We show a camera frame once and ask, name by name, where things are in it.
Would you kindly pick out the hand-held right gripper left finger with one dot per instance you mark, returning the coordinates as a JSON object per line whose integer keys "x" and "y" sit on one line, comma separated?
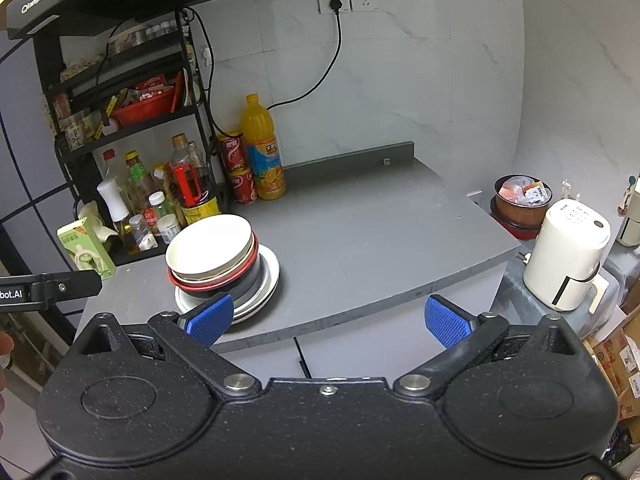
{"x": 212, "y": 319}

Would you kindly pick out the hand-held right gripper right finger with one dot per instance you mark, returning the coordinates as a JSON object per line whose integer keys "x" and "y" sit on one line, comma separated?
{"x": 446, "y": 327}

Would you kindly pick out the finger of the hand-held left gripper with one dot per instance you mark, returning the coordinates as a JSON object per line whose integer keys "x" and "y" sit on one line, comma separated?
{"x": 75, "y": 284}

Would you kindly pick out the large white plate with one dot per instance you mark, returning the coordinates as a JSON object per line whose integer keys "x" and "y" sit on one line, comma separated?
{"x": 250, "y": 317}

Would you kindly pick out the cream ceramic bowl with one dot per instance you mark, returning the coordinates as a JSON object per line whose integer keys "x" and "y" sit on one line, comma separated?
{"x": 207, "y": 247}
{"x": 227, "y": 280}

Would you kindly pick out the person's left hand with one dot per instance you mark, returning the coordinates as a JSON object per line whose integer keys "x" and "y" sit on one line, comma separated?
{"x": 6, "y": 345}

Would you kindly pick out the green carton box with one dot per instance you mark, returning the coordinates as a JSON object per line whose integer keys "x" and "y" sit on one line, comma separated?
{"x": 85, "y": 250}

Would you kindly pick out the crumpled pale cloth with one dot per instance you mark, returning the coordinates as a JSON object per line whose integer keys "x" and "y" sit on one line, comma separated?
{"x": 95, "y": 212}

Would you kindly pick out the small clear spice jar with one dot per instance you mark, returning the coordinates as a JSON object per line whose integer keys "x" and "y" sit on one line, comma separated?
{"x": 142, "y": 235}

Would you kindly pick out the white top oil spray bottle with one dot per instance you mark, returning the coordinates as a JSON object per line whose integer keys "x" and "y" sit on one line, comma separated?
{"x": 117, "y": 210}

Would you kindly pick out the white cap seasoning bottle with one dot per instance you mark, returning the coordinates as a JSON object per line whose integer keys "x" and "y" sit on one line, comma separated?
{"x": 169, "y": 227}

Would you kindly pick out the yellow cap sauce bottle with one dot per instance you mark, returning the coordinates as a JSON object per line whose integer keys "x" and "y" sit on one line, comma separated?
{"x": 136, "y": 180}

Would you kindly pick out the black metal shelf rack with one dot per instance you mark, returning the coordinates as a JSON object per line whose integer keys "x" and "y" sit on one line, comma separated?
{"x": 65, "y": 160}

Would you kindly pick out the clear bottle red cap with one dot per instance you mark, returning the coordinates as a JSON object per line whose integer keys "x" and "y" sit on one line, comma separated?
{"x": 109, "y": 162}

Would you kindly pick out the red drink can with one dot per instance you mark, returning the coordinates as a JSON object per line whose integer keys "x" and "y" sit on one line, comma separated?
{"x": 242, "y": 187}
{"x": 233, "y": 152}

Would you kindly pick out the white countertop appliance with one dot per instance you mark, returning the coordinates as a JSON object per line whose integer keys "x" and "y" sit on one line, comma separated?
{"x": 562, "y": 255}

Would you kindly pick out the pot filled with packets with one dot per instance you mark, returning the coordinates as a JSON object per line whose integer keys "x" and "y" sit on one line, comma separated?
{"x": 520, "y": 205}

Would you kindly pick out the orange juice bottle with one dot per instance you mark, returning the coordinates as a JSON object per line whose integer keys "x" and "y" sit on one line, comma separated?
{"x": 262, "y": 160}

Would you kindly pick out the cardboard boxes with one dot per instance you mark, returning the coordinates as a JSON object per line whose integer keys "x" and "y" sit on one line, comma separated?
{"x": 615, "y": 365}

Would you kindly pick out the red plastic basket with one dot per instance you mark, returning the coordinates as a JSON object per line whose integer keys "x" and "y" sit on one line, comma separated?
{"x": 145, "y": 110}

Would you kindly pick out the black power plug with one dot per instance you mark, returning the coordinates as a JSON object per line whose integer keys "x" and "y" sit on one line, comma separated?
{"x": 336, "y": 5}

